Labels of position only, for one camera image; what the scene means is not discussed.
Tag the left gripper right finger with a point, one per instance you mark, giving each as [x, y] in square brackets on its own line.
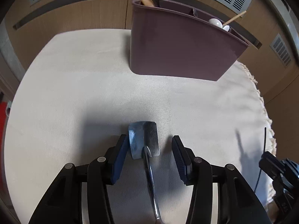
[182, 160]

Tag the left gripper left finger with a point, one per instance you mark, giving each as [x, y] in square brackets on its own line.
[118, 156]

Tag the steel shovel-shaped spoon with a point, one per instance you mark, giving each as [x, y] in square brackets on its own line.
[143, 139]

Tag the white ball-end utensil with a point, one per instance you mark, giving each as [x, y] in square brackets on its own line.
[215, 22]

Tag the wooden spoon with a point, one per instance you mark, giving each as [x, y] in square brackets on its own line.
[148, 3]

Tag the white plastic spoon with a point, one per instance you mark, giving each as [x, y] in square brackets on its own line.
[226, 28]

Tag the steel smiley face spoon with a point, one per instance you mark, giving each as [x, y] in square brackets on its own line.
[196, 12]

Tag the maroon plastic utensil holder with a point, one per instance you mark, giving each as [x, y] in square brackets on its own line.
[169, 40]

